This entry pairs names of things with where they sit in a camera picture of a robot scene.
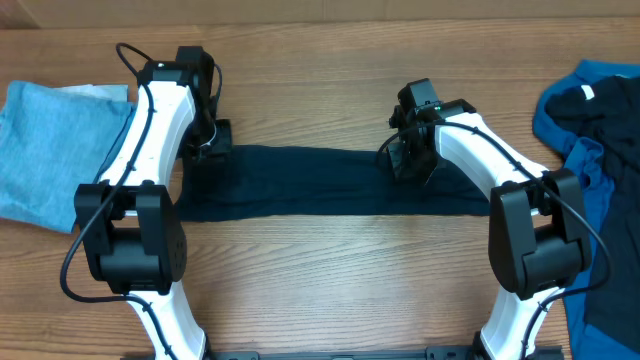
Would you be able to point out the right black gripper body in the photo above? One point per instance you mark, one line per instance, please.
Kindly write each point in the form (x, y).
(412, 163)

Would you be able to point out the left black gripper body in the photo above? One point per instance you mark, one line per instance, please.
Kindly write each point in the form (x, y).
(207, 140)

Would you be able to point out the dark navy t-shirt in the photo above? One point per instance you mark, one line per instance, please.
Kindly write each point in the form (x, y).
(260, 181)

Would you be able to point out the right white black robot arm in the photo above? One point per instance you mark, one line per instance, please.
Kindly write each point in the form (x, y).
(538, 238)

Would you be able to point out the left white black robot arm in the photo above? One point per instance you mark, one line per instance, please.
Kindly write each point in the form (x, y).
(132, 247)

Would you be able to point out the folded light blue cloth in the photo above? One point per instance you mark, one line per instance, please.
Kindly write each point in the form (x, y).
(52, 142)

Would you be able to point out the black t-shirt at right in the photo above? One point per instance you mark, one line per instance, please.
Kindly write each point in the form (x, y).
(607, 112)

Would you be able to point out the blue t-shirt at right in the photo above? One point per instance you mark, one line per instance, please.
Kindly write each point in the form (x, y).
(586, 342)

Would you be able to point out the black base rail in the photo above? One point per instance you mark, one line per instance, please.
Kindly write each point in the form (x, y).
(429, 353)

